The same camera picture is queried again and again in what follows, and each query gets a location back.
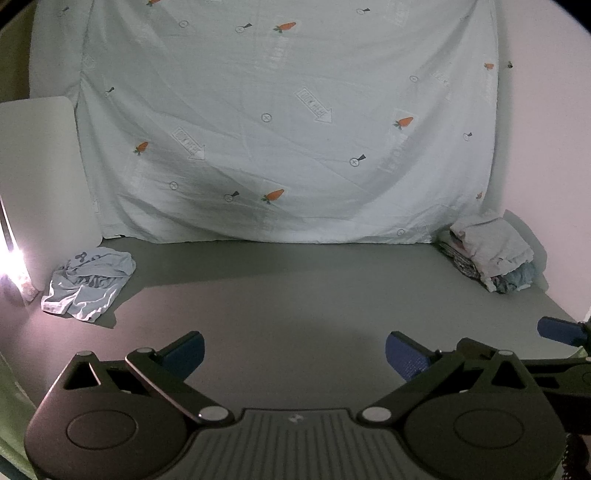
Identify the carrot printed hanging sheet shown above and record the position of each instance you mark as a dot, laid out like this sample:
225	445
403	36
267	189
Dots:
277	115

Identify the pile of folded clothes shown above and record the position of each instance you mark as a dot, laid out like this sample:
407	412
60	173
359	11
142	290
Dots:
489	249

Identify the small pink patterned object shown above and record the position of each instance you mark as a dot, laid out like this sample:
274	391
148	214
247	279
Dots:
28	291

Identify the dark dotted cloth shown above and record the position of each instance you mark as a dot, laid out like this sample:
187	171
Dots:
578	457

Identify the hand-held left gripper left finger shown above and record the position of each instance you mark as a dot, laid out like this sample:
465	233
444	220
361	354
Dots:
184	354

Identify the pale printed t-shirt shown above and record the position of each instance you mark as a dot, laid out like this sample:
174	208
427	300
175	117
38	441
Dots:
92	281

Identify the white board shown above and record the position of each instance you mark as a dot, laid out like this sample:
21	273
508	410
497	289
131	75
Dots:
46	184

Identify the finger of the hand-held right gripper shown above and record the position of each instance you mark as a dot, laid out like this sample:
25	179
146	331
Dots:
558	330
558	371

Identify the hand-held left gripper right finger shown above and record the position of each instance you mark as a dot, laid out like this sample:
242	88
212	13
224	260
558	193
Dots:
405	355

